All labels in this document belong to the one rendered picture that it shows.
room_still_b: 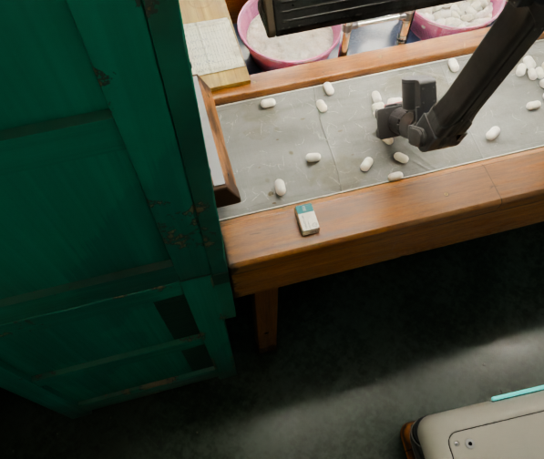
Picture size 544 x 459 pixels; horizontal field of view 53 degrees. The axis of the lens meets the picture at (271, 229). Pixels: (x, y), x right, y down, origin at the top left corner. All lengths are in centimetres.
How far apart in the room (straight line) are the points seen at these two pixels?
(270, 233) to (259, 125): 29
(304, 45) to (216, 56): 24
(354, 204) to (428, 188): 16
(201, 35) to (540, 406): 128
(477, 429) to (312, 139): 85
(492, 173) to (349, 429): 91
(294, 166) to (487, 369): 102
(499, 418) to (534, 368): 42
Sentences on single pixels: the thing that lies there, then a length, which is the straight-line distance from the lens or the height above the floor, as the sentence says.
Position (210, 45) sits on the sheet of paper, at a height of 78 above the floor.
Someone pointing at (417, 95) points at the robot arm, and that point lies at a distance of 108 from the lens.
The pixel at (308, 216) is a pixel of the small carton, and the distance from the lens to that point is 109.
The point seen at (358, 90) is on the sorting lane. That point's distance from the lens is 135.
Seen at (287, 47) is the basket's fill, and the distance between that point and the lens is 144.
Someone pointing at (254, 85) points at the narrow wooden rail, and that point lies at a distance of 131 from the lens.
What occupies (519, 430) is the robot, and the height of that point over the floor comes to 28.
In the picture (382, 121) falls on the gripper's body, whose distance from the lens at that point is 119.
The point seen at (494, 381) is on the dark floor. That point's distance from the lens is 191.
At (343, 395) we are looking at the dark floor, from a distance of 178.
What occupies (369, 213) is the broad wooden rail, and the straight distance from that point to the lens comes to 113.
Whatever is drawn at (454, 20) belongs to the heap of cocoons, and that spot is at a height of 74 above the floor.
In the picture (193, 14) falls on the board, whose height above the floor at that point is 78.
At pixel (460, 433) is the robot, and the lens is 154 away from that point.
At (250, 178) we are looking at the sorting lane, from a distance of 118.
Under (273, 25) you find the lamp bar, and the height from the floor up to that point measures 106.
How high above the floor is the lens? 174
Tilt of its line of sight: 63 degrees down
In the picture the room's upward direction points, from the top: straight up
